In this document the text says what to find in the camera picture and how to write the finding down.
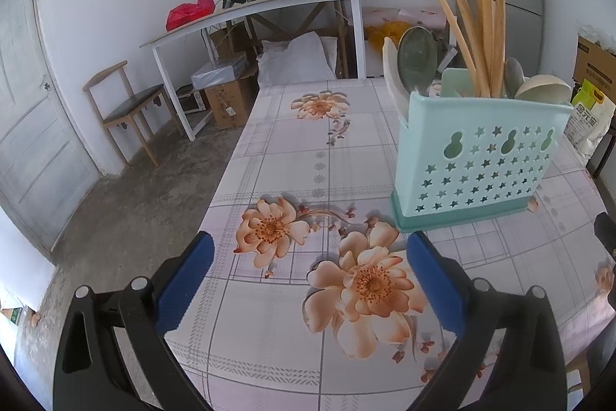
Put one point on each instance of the plastic-wrapped grey box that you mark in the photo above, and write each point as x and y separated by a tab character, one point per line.
219	74

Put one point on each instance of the large cardboard box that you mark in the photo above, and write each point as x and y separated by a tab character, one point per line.
596	64

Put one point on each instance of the large metal spoon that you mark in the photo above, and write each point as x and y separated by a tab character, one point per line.
416	54

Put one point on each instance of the white stuffed sack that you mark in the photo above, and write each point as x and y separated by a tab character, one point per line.
293	59

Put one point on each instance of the small cardboard box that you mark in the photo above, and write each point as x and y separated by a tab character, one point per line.
226	103

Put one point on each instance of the white rice paddle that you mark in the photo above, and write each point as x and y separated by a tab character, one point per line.
394	79

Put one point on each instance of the floral tablecloth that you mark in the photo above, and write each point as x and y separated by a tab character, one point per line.
288	180

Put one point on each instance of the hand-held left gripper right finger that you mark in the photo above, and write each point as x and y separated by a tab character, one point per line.
435	281

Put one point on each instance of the wooden chair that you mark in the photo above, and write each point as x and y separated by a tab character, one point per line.
130	100

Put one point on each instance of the red plastic bag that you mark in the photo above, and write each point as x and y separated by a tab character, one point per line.
187	12

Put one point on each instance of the small metal spoon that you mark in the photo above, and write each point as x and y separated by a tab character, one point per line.
512	76

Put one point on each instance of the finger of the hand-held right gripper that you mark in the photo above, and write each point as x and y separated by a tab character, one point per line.
607	233

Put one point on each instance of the mint green utensil basket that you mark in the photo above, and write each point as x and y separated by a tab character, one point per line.
481	165

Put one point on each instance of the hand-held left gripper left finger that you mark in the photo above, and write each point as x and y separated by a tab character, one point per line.
185	281

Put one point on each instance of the pink floral cloth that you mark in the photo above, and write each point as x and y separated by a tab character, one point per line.
404	16

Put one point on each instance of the wooden chopstick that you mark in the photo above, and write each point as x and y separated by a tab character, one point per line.
445	15
490	30
499	35
459	9
481	21

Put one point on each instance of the yellow plastic bag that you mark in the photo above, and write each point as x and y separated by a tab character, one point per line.
390	33

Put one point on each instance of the white round ladle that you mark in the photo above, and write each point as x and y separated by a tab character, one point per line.
544	88

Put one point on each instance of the small green carton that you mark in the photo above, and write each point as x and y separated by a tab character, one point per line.
14	315

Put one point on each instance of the white door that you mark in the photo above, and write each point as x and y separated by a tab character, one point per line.
38	127

